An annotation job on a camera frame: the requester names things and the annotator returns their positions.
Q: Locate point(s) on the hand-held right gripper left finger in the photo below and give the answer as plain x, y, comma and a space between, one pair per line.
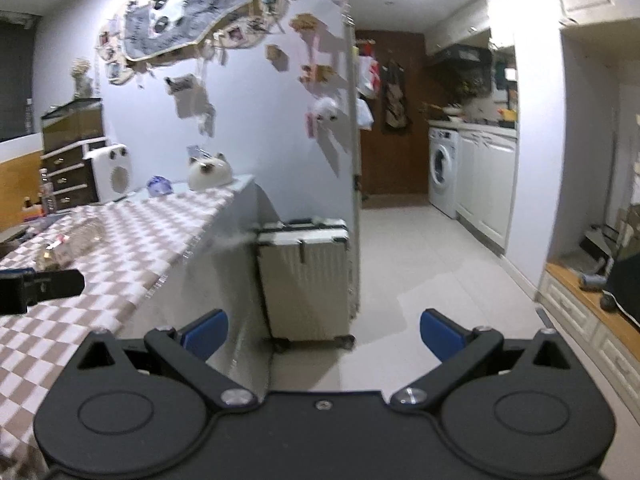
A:
205, 332

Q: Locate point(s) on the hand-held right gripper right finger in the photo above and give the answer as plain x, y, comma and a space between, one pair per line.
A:
440, 332

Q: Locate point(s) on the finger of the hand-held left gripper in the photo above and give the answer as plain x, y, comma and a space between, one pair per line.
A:
50, 285

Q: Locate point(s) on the clear plastic bottle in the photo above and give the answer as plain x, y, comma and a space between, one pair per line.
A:
75, 242

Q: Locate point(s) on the grey table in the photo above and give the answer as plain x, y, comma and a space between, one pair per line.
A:
225, 260

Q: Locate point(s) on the brown checkered tablecloth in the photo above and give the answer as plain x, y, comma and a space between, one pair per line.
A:
125, 240

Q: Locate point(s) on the grey floor strip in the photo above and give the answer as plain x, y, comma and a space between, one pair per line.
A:
546, 319

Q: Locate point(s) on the cream ribbed suitcase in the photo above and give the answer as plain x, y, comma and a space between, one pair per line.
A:
305, 285

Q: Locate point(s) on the dark drawer unit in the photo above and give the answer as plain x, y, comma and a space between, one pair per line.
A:
70, 175

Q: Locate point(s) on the white appliance with round grilles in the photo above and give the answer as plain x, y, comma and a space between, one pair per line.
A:
107, 175

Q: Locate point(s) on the white cabinet with wooden top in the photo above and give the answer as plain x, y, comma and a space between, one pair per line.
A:
575, 310

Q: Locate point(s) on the blue crumpled wrapper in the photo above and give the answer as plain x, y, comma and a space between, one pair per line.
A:
161, 186

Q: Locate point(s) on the white kitchen base cabinets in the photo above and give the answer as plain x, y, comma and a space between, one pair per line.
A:
487, 185

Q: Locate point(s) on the white washing machine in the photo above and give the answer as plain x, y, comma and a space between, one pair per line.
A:
442, 172

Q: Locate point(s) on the white cat figurine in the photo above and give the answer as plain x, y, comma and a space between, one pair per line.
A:
209, 172

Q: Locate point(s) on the grey cylinder roll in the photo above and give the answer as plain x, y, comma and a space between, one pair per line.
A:
592, 281

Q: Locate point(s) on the glass fish tank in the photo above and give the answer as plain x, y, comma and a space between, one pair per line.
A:
72, 122

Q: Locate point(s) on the brown wooden door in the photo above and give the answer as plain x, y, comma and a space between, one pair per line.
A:
395, 170

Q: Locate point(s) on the dried flower vase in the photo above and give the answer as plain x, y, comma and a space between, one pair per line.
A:
81, 77

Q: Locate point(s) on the dark window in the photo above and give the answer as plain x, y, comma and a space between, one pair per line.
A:
17, 75

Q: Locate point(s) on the hanging dark apron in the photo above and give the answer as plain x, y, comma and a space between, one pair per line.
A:
397, 95

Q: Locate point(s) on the white plush toy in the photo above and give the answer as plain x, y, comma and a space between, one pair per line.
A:
326, 110

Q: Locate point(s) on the hanging plastic bag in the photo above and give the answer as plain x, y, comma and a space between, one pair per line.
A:
367, 77

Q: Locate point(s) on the black range hood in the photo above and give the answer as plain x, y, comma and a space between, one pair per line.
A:
462, 55

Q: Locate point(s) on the white kitchen upper cabinets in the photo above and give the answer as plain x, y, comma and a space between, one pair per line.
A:
470, 15

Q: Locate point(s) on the group of wall photo cards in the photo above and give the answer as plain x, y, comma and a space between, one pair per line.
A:
310, 72

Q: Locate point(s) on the panda wall hanging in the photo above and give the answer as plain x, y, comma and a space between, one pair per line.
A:
185, 15

